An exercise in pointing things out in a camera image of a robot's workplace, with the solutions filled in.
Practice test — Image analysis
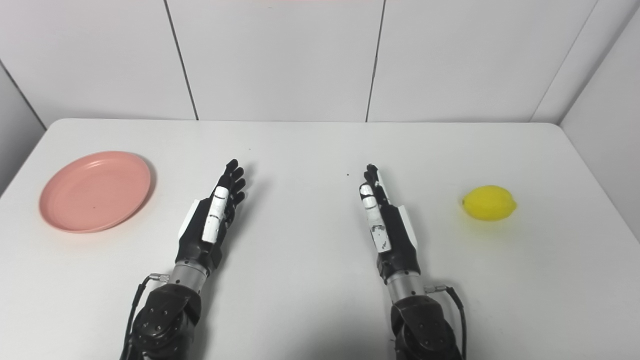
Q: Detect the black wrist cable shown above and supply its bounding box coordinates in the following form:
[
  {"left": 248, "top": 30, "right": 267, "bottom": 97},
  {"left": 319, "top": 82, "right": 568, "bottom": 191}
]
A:
[
  {"left": 424, "top": 284, "right": 468, "bottom": 360},
  {"left": 120, "top": 273, "right": 171, "bottom": 360}
]

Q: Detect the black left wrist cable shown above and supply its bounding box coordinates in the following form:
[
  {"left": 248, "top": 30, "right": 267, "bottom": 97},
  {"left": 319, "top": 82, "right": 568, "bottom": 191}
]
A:
[{"left": 120, "top": 273, "right": 171, "bottom": 360}]

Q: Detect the yellow lemon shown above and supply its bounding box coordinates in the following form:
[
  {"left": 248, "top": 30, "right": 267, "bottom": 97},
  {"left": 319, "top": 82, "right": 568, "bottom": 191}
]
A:
[{"left": 461, "top": 185, "right": 518, "bottom": 222}]

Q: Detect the pink round plate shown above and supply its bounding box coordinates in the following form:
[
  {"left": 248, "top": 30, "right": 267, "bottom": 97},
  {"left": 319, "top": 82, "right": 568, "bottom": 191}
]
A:
[{"left": 39, "top": 151, "right": 152, "bottom": 234}]

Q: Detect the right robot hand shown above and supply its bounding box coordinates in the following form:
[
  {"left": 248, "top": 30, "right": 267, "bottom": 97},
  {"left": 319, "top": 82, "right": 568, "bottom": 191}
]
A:
[{"left": 358, "top": 163, "right": 422, "bottom": 285}]

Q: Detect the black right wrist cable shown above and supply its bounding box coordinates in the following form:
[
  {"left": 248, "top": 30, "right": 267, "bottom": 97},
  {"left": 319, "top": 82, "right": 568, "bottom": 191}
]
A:
[{"left": 424, "top": 284, "right": 468, "bottom": 360}]

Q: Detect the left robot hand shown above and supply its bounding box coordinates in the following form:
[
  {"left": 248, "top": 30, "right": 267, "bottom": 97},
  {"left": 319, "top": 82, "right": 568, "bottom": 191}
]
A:
[{"left": 174, "top": 159, "right": 247, "bottom": 275}]

